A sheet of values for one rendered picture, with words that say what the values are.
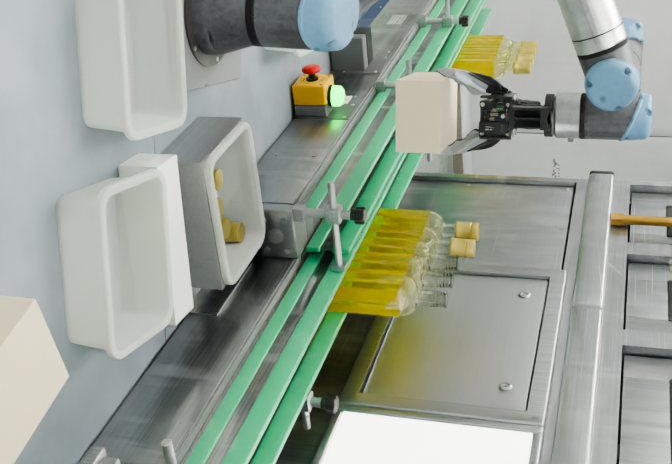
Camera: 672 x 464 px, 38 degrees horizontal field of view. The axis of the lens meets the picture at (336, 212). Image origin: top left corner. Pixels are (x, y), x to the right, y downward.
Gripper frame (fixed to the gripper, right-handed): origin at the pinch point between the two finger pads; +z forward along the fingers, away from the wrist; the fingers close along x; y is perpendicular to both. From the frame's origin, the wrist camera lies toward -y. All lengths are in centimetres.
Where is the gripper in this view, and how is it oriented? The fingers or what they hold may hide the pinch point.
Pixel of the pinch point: (436, 111)
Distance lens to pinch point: 168.5
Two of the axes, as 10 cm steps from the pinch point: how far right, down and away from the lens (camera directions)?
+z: -9.5, -0.5, 2.9
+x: 0.2, 9.7, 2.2
